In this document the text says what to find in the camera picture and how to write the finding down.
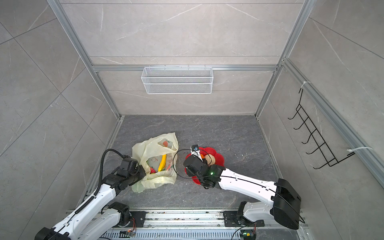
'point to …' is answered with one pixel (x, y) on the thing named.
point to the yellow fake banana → (162, 164)
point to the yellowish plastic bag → (149, 147)
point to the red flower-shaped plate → (219, 160)
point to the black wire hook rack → (328, 154)
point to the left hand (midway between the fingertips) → (144, 168)
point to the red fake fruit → (152, 170)
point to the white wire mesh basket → (177, 80)
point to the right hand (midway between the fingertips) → (191, 161)
